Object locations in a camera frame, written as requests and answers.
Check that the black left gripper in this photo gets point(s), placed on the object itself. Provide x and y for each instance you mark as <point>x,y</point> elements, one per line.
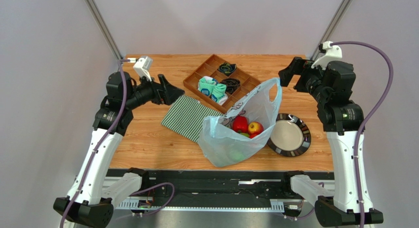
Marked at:
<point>162,91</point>

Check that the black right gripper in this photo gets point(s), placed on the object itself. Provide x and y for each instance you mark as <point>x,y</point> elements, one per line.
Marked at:
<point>298,74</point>

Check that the red apple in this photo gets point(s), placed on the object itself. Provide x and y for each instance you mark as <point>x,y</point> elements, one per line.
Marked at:
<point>255,128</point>

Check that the red bell pepper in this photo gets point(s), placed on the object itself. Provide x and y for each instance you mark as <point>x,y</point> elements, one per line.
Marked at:
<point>240,124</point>

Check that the light blue printed plastic bag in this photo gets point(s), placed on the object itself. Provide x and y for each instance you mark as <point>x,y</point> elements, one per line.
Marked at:
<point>216,137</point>

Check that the green watermelon toy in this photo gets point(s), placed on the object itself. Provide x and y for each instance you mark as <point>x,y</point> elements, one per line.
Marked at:
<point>236,155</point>

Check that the orange red wrinkled fruit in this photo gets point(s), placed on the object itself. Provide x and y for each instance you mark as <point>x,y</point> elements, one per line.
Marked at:
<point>253,135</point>

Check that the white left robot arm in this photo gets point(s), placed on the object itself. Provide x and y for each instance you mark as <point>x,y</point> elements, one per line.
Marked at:
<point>87,203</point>

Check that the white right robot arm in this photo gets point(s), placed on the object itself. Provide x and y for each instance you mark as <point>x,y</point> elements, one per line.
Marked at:
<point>349,203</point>

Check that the green white striped cloth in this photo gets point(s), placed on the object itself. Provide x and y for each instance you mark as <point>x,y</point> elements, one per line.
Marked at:
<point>185,117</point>

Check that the teal white sock pair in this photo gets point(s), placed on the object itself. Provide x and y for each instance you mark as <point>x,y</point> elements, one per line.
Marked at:
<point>211,88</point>

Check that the brown wooden divided tray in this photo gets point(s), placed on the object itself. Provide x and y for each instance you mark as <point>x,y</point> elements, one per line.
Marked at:
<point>239,83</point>

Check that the black round plate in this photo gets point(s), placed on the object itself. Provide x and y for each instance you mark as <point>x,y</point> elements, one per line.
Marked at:
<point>290,137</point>

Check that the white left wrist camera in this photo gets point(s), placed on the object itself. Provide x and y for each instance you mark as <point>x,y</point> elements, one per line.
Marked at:
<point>142,66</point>

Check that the right aluminium frame post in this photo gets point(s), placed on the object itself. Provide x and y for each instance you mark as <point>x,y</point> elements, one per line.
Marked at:
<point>337,17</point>

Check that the aluminium frame post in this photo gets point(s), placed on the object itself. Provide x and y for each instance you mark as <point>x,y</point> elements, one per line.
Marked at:
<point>91,4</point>
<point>337,17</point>

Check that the left aluminium frame post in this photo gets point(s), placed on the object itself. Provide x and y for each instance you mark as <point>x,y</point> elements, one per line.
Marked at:
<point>91,4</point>

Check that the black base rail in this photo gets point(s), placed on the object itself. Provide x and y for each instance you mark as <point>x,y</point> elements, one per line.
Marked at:
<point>259,191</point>

